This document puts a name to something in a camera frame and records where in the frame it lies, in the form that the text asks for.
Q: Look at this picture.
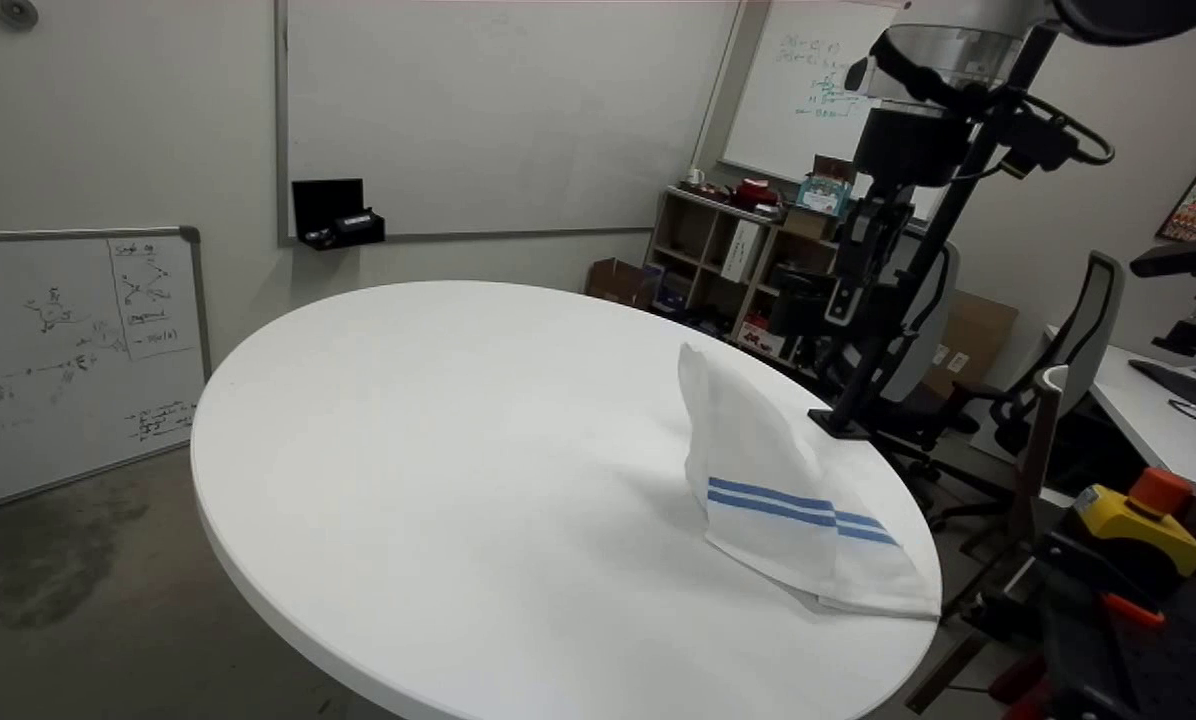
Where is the whiteboard with black scribbles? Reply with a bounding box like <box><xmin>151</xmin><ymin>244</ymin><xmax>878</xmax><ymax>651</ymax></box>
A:
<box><xmin>0</xmin><ymin>222</ymin><xmax>215</xmax><ymax>522</ymax></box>

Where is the black orange bar clamp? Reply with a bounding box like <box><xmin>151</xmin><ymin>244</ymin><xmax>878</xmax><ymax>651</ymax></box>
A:
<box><xmin>1095</xmin><ymin>590</ymin><xmax>1168</xmax><ymax>638</ymax></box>

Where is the black keyboard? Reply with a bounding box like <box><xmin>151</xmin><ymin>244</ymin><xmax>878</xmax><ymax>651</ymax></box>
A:
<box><xmin>1128</xmin><ymin>358</ymin><xmax>1196</xmax><ymax>434</ymax></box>

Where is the white towel with blue stripes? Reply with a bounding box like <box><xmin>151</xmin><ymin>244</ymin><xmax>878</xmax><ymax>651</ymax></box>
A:
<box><xmin>673</xmin><ymin>340</ymin><xmax>945</xmax><ymax>624</ymax></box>

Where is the black tripod camera mount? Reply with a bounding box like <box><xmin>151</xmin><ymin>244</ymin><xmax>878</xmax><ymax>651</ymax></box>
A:
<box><xmin>1128</xmin><ymin>233</ymin><xmax>1196</xmax><ymax>364</ymax></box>

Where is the black camera stand with clamp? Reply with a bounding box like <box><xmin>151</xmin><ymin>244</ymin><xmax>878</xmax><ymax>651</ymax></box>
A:
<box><xmin>807</xmin><ymin>26</ymin><xmax>1114</xmax><ymax>443</ymax></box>

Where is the black office chair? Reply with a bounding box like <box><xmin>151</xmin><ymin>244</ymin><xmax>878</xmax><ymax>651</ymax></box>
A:
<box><xmin>986</xmin><ymin>248</ymin><xmax>1132</xmax><ymax>465</ymax></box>

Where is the whiteboard with green writing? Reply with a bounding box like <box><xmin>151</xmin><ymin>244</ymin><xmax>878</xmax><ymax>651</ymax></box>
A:
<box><xmin>718</xmin><ymin>0</ymin><xmax>899</xmax><ymax>188</ymax></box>

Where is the small brown cardboard box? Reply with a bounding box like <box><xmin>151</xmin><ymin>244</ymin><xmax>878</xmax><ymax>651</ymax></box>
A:
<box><xmin>583</xmin><ymin>257</ymin><xmax>655</xmax><ymax>308</ymax></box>

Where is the wooden storage shelf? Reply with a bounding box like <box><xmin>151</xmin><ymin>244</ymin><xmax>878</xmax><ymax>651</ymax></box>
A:
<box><xmin>645</xmin><ymin>180</ymin><xmax>819</xmax><ymax>367</ymax></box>

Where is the white side desk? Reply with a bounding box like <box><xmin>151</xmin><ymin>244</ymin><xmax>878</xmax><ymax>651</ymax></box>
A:
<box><xmin>1044</xmin><ymin>340</ymin><xmax>1196</xmax><ymax>509</ymax></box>

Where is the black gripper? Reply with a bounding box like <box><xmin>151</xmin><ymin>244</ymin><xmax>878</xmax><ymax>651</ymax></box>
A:
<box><xmin>828</xmin><ymin>99</ymin><xmax>963</xmax><ymax>335</ymax></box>

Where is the black whiteboard eraser tray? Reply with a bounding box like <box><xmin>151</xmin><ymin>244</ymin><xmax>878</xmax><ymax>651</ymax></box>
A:
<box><xmin>289</xmin><ymin>172</ymin><xmax>390</xmax><ymax>257</ymax></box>

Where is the yellow emergency stop box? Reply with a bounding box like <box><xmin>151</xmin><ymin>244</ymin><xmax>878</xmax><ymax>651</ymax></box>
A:
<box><xmin>1070</xmin><ymin>465</ymin><xmax>1196</xmax><ymax>581</ymax></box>

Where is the large brown cardboard box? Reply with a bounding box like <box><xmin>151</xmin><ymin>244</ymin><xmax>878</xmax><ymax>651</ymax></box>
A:
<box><xmin>930</xmin><ymin>287</ymin><xmax>1026</xmax><ymax>408</ymax></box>

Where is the black camera on stand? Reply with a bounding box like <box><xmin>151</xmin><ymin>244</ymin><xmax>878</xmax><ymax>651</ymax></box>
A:
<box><xmin>990</xmin><ymin>91</ymin><xmax>1085</xmax><ymax>178</ymax></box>

